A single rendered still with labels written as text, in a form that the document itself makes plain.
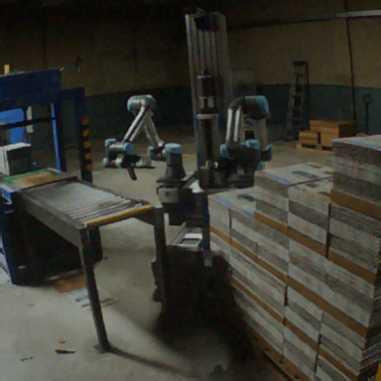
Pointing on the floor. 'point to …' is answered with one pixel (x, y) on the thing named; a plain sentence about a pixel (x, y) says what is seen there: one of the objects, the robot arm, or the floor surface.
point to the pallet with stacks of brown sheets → (319, 129)
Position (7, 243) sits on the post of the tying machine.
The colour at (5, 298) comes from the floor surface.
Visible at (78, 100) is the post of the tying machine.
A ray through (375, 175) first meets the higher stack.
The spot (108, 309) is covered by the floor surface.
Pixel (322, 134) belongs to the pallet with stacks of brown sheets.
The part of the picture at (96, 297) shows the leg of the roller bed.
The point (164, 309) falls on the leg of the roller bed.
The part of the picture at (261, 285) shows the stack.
